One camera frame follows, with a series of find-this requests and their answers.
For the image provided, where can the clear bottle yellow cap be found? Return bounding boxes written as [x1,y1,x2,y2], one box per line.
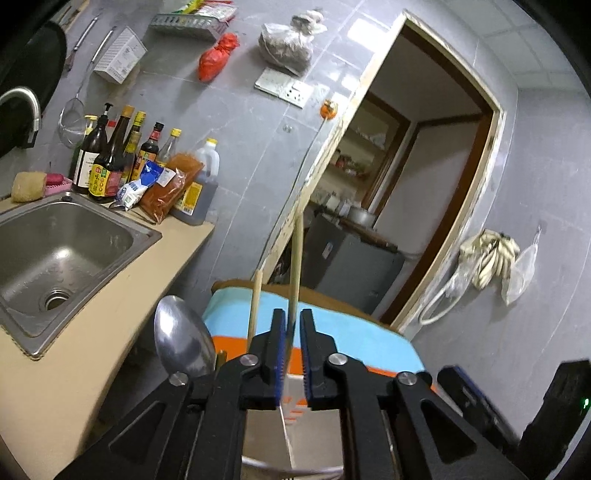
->
[157,128,182,167]

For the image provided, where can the white switch plate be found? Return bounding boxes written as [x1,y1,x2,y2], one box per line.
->
[255,67,293,95]

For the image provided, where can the striped blue orange brown tablecloth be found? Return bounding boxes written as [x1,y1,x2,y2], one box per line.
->
[202,277,432,416]

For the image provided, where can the grey cabinet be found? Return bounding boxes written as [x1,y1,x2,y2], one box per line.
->
[298,215,407,315]

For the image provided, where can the wooden shelf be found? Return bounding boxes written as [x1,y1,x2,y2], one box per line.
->
[335,122,386,178]

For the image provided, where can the red spice bag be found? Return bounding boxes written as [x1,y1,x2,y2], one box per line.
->
[139,153,205,224]

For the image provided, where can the clear plastic bag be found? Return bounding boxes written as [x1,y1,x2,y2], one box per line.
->
[501,231,541,305]

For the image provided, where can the beige countertop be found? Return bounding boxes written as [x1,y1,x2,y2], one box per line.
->
[0,185,215,480]

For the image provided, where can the dark liquid plastic jug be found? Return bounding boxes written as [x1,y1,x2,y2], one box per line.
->
[172,137,220,226]

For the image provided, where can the steel sink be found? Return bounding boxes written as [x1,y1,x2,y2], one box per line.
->
[0,191,162,356]

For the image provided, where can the red plastic bag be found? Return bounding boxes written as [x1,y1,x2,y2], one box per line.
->
[198,32,241,83]

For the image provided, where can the dark bottle red cap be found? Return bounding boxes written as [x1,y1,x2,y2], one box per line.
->
[139,121,165,167]

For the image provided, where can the white gloves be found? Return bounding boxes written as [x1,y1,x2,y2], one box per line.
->
[459,229,522,291]

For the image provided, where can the pink soap dish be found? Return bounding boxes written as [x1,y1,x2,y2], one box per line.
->
[44,173,74,197]

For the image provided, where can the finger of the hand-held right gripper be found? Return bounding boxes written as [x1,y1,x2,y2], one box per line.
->
[436,364,519,447]

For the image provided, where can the pump dispenser bottle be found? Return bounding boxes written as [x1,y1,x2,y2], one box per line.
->
[71,102,109,195]

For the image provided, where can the metal faucet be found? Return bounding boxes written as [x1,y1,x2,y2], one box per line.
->
[0,88,42,148]

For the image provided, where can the blue white packet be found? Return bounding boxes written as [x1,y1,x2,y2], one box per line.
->
[110,161,176,210]

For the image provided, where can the metal spoon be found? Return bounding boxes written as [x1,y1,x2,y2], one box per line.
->
[154,294,218,379]

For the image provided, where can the yellow sponge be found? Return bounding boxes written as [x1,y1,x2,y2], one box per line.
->
[11,172,47,203]

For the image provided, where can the crumpled plastic bag on hose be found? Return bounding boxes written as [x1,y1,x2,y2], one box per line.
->
[445,263,476,297]

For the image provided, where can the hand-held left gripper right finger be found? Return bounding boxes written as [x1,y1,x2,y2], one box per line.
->
[300,308,532,480]

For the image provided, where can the wooden door frame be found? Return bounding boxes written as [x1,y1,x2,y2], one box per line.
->
[256,9,506,342]

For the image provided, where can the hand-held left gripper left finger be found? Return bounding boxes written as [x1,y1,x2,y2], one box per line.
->
[54,308,288,480]

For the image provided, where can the wooden chopstick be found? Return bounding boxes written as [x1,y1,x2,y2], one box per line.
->
[247,270,263,352]
[287,216,304,335]

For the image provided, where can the metal wall rack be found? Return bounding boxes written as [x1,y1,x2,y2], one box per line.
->
[148,13,232,42]

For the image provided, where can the white hose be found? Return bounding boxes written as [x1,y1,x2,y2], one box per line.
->
[418,272,467,324]

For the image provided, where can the white wall socket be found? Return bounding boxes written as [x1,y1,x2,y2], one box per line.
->
[279,79,315,108]

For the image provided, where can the black wok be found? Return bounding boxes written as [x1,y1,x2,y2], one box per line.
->
[0,21,68,158]

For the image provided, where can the white plastic utensil holder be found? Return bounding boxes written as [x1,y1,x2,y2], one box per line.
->
[241,374,346,480]

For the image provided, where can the white ribbed box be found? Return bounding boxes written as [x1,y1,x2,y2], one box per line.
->
[93,26,148,84]

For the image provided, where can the clear bag of dried goods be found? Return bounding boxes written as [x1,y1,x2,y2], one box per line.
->
[257,10,328,77]

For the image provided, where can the hanging metal utensil handle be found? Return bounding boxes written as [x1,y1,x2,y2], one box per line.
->
[67,16,100,70]

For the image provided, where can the metal pot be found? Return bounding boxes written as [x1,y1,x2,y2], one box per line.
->
[346,205,376,227]

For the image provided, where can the wire mesh strainer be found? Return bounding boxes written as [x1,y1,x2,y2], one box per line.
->
[58,27,117,149]

